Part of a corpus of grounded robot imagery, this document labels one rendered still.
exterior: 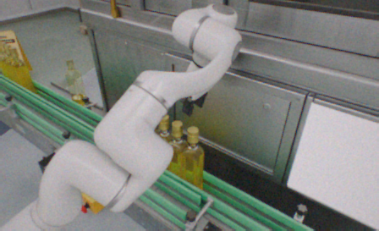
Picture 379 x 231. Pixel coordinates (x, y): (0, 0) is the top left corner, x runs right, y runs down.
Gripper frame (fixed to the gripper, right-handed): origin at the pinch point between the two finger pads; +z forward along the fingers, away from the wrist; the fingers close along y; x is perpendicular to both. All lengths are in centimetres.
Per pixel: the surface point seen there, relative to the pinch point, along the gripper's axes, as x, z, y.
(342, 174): 42.1, 2.0, -12.5
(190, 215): 16.7, 20.6, 15.5
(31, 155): -65, 70, 21
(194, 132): 3.4, 8.5, 0.9
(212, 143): 6.0, 22.5, -12.4
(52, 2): -542, 255, -274
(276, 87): 16.1, -11.2, -12.0
